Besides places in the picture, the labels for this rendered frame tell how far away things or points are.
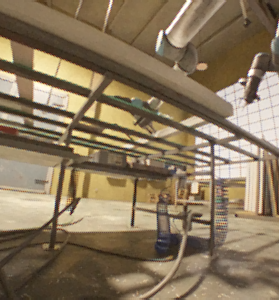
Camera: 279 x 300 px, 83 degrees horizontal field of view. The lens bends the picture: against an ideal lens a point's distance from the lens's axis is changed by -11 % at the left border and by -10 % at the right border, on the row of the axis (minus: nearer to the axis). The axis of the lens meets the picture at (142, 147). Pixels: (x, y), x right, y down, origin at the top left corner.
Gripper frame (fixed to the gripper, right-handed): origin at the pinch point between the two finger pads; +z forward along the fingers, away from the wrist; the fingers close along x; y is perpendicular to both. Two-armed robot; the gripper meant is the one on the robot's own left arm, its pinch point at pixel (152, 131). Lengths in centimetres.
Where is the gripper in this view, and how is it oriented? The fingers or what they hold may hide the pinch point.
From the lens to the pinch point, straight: 154.5
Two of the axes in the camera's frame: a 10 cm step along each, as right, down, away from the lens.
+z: 6.4, 7.2, 2.6
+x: -5.3, 1.7, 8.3
